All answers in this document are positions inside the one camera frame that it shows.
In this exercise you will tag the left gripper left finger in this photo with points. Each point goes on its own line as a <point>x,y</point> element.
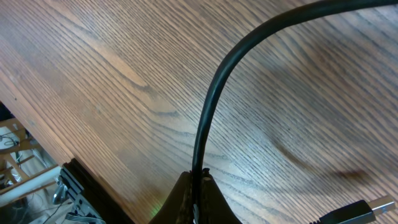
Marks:
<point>178,207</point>

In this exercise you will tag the wooden frame beside table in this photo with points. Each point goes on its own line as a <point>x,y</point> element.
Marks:
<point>17,157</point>

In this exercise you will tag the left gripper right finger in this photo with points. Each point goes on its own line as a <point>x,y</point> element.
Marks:
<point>213,207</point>

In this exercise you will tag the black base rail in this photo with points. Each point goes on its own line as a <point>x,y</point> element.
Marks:
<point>90,201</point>

